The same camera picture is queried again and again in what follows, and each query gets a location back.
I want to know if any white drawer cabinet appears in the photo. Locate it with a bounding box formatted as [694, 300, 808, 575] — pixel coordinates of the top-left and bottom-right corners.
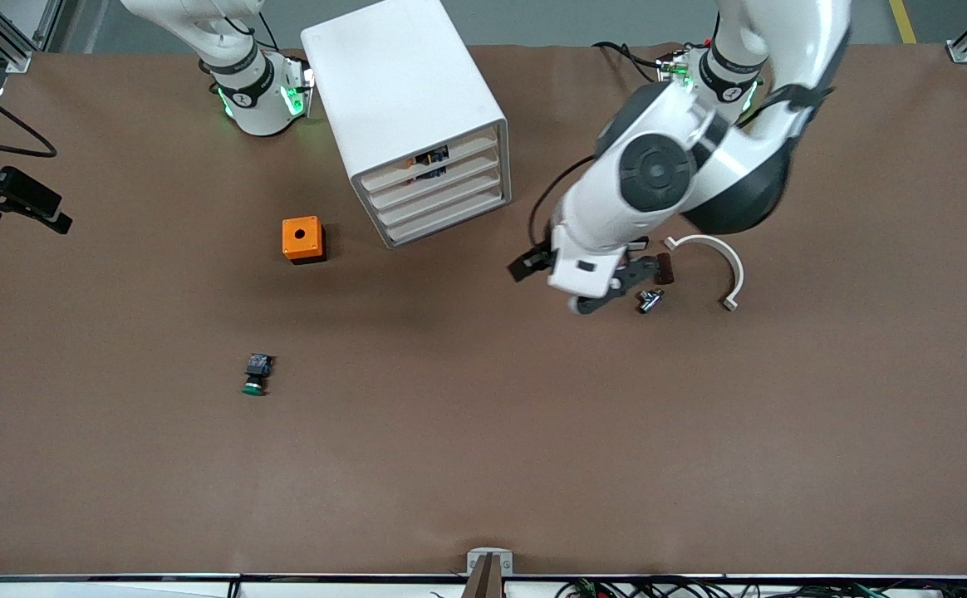
[300, 0, 513, 250]

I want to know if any green push button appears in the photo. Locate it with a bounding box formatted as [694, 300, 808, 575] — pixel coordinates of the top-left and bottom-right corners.
[241, 352, 276, 398]

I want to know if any brown table mat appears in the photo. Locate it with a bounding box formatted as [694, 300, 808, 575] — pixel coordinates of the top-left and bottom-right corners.
[0, 42, 967, 579]

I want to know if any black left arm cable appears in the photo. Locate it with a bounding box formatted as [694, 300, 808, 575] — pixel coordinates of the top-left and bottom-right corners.
[528, 153, 597, 251]

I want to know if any white curved bracket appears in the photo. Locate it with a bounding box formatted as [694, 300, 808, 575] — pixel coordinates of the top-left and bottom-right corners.
[664, 233, 746, 313]

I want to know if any black base cable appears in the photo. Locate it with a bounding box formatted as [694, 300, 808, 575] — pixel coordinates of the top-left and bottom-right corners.
[591, 41, 669, 86]

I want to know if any orange button enclosure box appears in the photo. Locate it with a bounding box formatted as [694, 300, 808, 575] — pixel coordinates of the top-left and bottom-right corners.
[281, 216, 327, 266]

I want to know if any grey metal clamp bracket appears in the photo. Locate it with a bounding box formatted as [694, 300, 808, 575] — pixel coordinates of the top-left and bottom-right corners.
[466, 547, 514, 598]

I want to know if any tangled cables bundle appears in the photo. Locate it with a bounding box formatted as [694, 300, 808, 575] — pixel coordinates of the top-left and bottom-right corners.
[554, 576, 967, 598]

